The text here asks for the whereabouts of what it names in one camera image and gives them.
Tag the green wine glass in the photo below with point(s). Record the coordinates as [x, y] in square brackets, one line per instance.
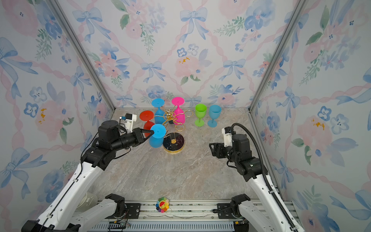
[200, 112]

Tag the blue wine glass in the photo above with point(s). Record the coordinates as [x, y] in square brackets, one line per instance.
[159, 114]
[156, 140]

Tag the gold wire glass rack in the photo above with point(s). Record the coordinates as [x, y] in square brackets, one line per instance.
[174, 142]

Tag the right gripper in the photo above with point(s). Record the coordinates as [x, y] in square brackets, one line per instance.
[219, 148]

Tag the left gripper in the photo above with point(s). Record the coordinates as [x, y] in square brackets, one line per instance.
[138, 135]

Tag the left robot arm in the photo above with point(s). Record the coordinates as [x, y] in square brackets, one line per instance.
[59, 217]

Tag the pink wine glass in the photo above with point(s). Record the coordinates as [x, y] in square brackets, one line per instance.
[179, 117]

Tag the teal wine glass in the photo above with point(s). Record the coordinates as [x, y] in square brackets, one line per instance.
[214, 113]

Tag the left frame post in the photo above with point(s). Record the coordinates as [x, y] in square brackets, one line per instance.
[65, 24]

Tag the frame post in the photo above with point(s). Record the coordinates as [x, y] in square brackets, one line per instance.
[281, 46]
[65, 24]

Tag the rainbow flower toy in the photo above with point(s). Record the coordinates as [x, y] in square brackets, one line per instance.
[162, 205]

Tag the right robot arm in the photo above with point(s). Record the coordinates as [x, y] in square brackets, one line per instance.
[236, 149]

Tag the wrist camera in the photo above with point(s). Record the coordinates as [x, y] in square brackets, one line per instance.
[227, 136]
[127, 121]

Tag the white paper cup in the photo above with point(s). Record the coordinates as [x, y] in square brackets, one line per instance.
[88, 201]

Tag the red wine glass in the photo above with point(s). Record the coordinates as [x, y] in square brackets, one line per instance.
[147, 117]

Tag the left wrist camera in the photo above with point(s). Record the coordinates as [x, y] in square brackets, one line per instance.
[127, 121]

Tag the right frame post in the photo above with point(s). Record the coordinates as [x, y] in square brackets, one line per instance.
[281, 46]

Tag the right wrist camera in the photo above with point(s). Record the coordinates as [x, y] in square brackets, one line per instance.
[227, 136]

